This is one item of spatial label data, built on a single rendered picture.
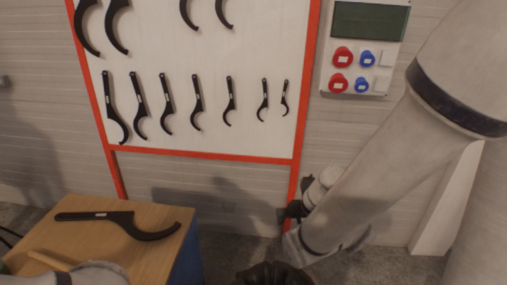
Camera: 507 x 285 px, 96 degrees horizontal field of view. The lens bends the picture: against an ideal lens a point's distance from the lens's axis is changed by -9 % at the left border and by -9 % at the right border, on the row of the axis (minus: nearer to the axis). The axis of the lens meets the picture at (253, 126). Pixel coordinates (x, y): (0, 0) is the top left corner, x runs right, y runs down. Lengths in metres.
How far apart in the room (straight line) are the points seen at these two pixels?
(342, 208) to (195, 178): 1.70
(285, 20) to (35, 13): 1.58
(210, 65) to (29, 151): 1.85
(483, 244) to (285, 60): 1.26
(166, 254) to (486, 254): 1.04
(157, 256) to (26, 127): 1.79
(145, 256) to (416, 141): 1.09
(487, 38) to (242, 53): 1.34
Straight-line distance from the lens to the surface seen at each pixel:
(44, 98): 2.37
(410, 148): 0.32
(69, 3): 1.91
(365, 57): 1.40
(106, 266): 0.70
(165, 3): 1.60
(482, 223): 0.47
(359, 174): 0.39
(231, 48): 1.51
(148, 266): 1.18
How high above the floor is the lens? 1.89
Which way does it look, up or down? 28 degrees down
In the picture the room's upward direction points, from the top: 2 degrees clockwise
